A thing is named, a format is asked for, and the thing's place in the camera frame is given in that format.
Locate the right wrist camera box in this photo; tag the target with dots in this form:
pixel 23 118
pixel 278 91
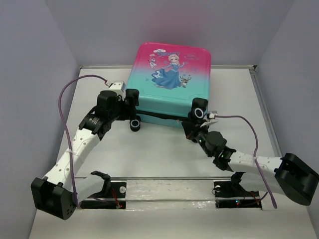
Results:
pixel 211 118

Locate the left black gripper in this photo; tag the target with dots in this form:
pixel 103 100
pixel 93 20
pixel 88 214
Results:
pixel 128 113

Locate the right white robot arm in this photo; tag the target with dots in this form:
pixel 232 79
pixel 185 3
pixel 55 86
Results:
pixel 287 175

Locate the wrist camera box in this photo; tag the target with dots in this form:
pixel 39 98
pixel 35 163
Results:
pixel 211 118
pixel 118 87

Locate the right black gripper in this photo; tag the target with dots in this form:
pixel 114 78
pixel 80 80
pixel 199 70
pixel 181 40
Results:
pixel 191 128

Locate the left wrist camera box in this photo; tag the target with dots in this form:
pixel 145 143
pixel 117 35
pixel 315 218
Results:
pixel 118 87

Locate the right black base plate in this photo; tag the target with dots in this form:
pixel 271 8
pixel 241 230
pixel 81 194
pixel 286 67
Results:
pixel 229 195

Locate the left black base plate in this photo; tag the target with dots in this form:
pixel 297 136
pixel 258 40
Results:
pixel 114 199

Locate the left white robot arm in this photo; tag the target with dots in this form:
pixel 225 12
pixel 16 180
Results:
pixel 57 192

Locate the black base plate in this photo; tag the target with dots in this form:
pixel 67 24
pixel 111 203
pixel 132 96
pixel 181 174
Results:
pixel 114 199
pixel 229 195

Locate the pink and teal suitcase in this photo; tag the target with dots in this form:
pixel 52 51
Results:
pixel 173 83

